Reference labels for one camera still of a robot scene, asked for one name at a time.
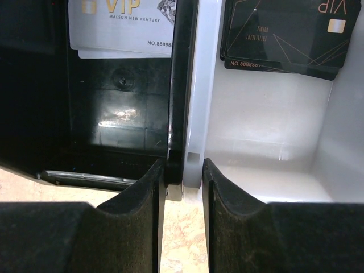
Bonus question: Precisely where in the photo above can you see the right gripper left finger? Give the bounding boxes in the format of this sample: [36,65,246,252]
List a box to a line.
[1,160,166,272]

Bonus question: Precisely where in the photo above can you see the black white card sorting tray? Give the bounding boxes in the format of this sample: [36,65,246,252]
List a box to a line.
[1,1,363,203]

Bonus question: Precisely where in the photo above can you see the black VIP cards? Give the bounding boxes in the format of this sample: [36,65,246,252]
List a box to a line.
[220,0,362,81]

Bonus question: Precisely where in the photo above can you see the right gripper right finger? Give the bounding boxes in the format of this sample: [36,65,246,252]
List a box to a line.
[202,159,363,272]

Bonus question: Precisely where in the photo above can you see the silver VIP cards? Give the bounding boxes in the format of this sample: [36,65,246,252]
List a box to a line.
[68,1,177,57]

